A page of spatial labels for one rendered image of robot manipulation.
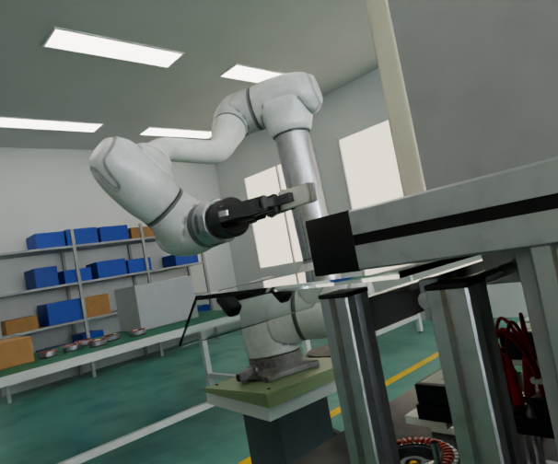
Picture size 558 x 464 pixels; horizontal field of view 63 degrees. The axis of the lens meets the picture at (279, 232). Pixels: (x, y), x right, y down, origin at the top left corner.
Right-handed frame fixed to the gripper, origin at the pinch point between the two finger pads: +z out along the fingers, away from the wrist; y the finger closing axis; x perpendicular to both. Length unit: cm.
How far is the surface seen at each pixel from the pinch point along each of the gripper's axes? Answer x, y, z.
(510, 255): -12.9, 6.3, 32.6
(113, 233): 70, -226, -591
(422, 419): -30.1, 7.0, 19.6
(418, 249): -10.4, 25.4, 34.3
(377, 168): 87, -468, -293
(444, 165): -3.9, 14.3, 31.7
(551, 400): -20, 24, 40
